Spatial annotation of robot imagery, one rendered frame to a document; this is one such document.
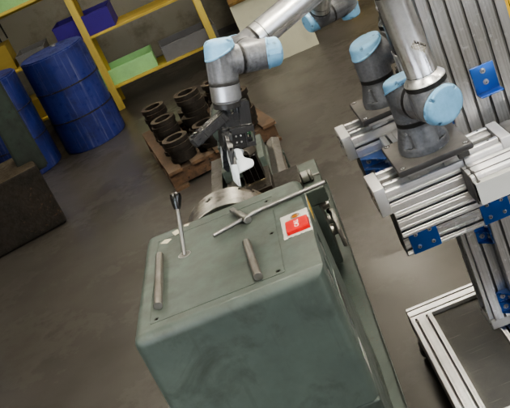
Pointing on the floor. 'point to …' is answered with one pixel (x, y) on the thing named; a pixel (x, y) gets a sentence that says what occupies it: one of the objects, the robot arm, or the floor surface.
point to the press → (14, 180)
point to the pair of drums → (57, 104)
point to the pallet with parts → (172, 134)
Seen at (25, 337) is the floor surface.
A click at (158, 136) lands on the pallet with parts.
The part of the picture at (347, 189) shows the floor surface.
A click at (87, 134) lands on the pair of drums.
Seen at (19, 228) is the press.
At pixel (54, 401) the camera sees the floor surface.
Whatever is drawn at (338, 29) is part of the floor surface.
